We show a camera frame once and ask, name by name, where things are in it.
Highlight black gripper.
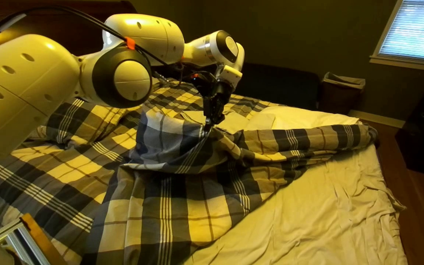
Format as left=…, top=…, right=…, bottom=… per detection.
left=191, top=71, right=231, bottom=127

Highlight plaid black yellow bed sheet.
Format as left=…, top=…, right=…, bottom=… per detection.
left=0, top=85, right=377, bottom=265

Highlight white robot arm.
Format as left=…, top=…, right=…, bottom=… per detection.
left=0, top=13, right=244, bottom=158

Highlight cream fitted mattress sheet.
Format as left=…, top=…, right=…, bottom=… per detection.
left=184, top=102, right=409, bottom=265

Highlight dark low bench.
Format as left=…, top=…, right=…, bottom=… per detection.
left=235, top=63, right=319, bottom=109

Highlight small bin with paper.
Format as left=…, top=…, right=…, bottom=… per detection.
left=319, top=72, right=366, bottom=112

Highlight wooden framed stand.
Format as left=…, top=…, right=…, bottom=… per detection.
left=0, top=213, right=68, bottom=265

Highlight window with white frame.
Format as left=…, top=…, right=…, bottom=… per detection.
left=369, top=0, right=424, bottom=69

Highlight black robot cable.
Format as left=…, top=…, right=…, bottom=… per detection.
left=0, top=4, right=174, bottom=71

